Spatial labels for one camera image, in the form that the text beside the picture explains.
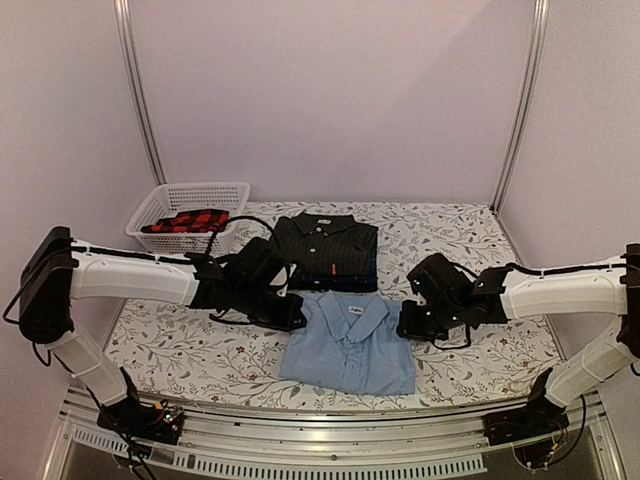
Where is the aluminium front rail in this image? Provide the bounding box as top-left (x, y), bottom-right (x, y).
top-left (60, 387), bottom-right (617, 465)

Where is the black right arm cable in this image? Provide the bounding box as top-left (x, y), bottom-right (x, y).
top-left (544, 394), bottom-right (591, 466)

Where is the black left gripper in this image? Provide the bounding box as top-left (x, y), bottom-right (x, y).
top-left (233, 282), bottom-right (307, 334)

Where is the left aluminium frame post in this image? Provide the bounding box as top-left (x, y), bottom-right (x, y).
top-left (113, 0), bottom-right (167, 186)

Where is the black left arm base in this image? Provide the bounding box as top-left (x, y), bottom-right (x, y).
top-left (97, 395), bottom-right (185, 445)

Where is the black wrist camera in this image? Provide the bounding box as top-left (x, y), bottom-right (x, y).
top-left (407, 253), bottom-right (472, 305)
top-left (236, 237), bottom-right (291, 289)

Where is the black pinstriped shirt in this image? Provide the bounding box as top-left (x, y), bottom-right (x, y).
top-left (274, 213), bottom-right (378, 282)

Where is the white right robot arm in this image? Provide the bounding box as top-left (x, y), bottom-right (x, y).
top-left (397, 243), bottom-right (639, 436)

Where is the white plastic laundry basket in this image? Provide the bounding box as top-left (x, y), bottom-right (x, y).
top-left (125, 182), bottom-right (251, 254)

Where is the perforated metal front panel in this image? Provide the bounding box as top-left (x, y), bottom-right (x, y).
top-left (70, 416), bottom-right (489, 479)

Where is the right aluminium frame post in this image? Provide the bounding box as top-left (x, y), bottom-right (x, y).
top-left (491, 0), bottom-right (550, 216)

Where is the dark blue shirt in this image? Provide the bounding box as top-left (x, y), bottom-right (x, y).
top-left (290, 273), bottom-right (378, 293)

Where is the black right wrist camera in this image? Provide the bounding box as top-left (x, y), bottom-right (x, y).
top-left (407, 253), bottom-right (472, 305)

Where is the red black patterned shirt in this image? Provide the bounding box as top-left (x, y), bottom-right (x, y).
top-left (140, 209), bottom-right (230, 234)

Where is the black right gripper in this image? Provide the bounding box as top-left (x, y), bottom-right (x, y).
top-left (397, 301), bottom-right (462, 343)

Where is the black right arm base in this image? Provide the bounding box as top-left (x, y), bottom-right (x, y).
top-left (482, 368), bottom-right (569, 469)

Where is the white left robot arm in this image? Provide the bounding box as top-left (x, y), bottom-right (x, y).
top-left (2, 226), bottom-right (307, 434)

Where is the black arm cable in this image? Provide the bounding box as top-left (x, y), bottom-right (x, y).
top-left (204, 214), bottom-right (281, 326)
top-left (544, 394), bottom-right (591, 466)

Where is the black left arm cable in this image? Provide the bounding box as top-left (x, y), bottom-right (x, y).
top-left (204, 214), bottom-right (281, 326)

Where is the aluminium frame post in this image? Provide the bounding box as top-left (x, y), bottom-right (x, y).
top-left (491, 0), bottom-right (550, 216)
top-left (113, 0), bottom-right (167, 186)

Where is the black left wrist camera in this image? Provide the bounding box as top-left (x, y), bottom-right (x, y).
top-left (236, 237), bottom-right (291, 289)

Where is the light blue long sleeve shirt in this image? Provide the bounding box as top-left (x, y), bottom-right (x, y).
top-left (279, 291), bottom-right (416, 396)

